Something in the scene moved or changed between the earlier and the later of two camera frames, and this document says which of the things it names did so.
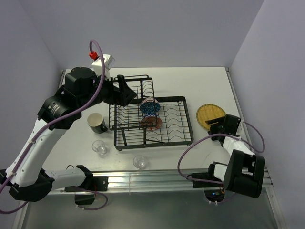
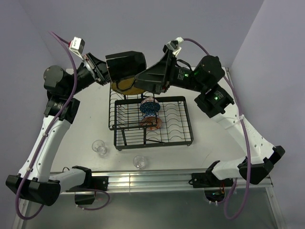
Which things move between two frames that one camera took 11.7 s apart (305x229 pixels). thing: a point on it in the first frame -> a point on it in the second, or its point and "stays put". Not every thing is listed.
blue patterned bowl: (150, 107) stays put
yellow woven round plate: (208, 112) -> (126, 86)
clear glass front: (139, 161) stays put
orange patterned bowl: (152, 123) stays put
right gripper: (219, 120) -> (152, 79)
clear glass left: (99, 146) stays put
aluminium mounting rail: (158, 180) stays put
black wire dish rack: (126, 121) stays put
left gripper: (122, 95) -> (102, 75)
